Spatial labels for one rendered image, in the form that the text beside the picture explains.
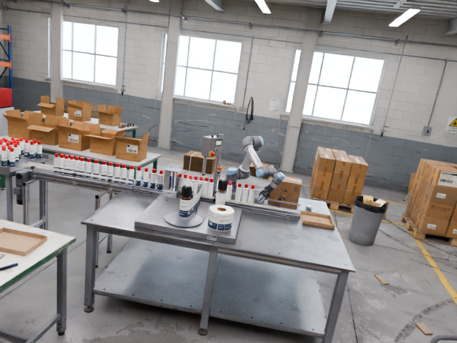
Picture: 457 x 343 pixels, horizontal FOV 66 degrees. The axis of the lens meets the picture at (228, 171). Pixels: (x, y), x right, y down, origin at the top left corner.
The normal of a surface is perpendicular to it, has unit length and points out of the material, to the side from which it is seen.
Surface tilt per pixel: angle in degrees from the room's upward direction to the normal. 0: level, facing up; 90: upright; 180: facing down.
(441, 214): 93
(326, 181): 91
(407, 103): 90
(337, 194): 90
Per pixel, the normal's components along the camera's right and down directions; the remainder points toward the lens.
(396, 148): -0.22, 0.23
